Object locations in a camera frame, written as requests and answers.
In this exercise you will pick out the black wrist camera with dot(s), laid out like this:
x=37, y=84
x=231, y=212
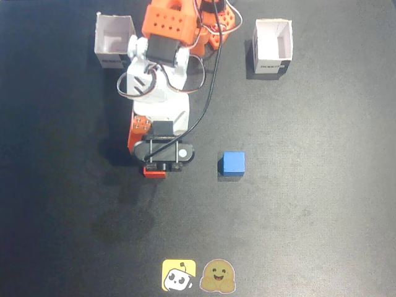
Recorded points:
x=164, y=153

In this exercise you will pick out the red cube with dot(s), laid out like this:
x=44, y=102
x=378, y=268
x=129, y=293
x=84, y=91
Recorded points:
x=154, y=174

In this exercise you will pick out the blue cube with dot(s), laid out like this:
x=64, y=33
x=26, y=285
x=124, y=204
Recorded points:
x=233, y=163

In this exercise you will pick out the yellow robot face sticker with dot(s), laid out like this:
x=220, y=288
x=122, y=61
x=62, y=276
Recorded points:
x=178, y=275

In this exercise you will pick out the white paper box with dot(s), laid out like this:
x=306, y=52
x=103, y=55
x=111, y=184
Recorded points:
x=272, y=40
x=108, y=31

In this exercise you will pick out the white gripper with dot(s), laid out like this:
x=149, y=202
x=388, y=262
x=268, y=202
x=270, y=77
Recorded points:
x=140, y=126

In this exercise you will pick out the hugging face emoji sticker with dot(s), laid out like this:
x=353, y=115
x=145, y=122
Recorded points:
x=217, y=275

